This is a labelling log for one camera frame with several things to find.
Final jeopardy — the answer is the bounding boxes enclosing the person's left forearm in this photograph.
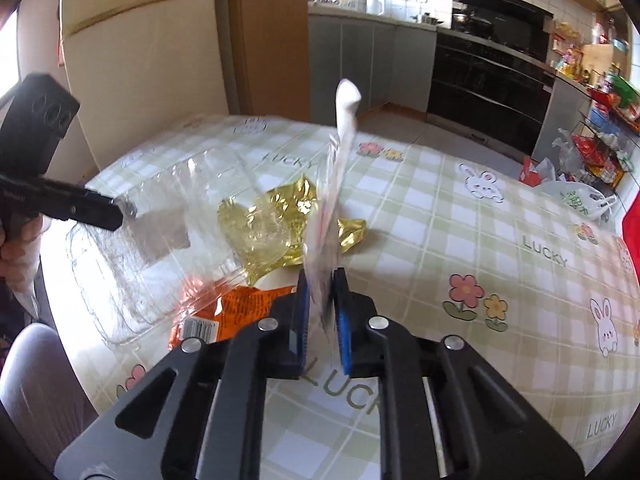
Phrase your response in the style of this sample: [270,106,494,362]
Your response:
[10,250,48,318]

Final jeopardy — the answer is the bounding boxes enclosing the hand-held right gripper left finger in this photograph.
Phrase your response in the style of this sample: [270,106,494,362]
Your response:
[54,269,313,480]

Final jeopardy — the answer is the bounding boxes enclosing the black built-in oven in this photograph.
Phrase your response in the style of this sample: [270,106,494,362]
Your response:
[427,27,556,158]

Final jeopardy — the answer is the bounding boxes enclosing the person's left hand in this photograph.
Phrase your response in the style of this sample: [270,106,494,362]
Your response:
[0,217,51,281]

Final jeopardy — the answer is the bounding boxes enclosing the clear plastic bag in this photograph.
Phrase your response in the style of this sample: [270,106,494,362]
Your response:
[552,127,588,176]

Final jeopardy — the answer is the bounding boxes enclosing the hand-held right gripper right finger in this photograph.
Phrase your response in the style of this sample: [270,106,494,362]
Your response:
[332,267,586,480]

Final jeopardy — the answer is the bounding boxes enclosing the narrow grey cabinet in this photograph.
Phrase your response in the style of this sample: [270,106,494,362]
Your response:
[531,72,596,163]

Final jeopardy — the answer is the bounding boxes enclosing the clear and white plastic wrapper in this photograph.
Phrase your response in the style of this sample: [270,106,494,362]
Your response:
[300,78,362,333]

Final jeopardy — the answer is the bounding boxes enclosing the person's leg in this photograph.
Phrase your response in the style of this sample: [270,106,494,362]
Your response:
[0,322,98,461]

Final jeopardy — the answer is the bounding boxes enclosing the group of condiment bottles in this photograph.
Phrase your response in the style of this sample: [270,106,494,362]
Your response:
[550,20,601,81]

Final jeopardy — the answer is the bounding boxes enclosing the wooden partition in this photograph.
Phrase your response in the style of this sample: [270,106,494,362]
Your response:
[212,0,311,121]

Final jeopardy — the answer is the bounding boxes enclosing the red packet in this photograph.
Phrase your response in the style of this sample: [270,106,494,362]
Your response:
[517,156,556,187]

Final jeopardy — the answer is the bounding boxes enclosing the bright window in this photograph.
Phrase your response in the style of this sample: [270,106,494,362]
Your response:
[0,10,21,111]

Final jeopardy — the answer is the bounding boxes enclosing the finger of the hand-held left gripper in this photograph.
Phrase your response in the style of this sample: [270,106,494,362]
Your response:
[37,179,137,232]

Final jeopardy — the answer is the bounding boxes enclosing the cream refrigerator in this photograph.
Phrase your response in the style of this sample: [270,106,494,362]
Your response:
[59,0,231,171]

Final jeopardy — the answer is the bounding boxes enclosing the wire storage rack with goods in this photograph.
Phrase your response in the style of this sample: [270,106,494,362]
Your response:
[565,72,640,191]

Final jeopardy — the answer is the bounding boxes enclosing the white green-print plastic bag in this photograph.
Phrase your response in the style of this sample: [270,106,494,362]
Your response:
[540,180,618,223]

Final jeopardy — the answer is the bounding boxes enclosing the checked bunny tablecloth table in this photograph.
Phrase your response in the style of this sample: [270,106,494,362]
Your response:
[42,112,640,480]

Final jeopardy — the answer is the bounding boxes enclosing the grey lower kitchen cabinets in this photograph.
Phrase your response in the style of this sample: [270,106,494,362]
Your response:
[307,2,438,121]

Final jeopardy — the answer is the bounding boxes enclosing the black wok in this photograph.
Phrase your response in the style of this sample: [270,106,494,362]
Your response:
[452,12,493,28]

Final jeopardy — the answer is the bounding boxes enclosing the clear plastic tray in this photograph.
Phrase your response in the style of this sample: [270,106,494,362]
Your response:
[67,152,321,348]

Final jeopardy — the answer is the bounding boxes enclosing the orange snack packet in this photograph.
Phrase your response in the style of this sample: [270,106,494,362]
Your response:
[169,282,301,351]

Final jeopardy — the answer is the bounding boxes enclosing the red hanging garment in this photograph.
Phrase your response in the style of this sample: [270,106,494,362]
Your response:
[620,200,640,241]

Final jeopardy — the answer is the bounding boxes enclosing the gold foil wrapper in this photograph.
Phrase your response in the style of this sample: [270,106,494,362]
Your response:
[217,175,368,286]

